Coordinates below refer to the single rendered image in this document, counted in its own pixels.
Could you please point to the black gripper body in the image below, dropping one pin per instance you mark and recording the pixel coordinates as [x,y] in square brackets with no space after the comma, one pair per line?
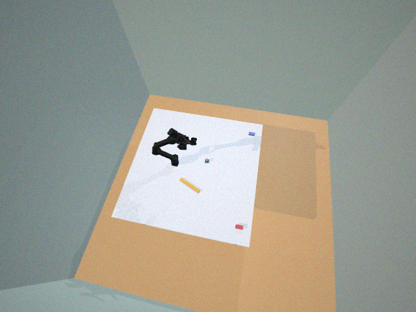
[178,139]

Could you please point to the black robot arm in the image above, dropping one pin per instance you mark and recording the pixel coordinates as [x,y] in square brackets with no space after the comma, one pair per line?
[171,139]

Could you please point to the yellow bar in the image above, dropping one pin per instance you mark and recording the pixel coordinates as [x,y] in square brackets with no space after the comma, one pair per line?
[190,185]

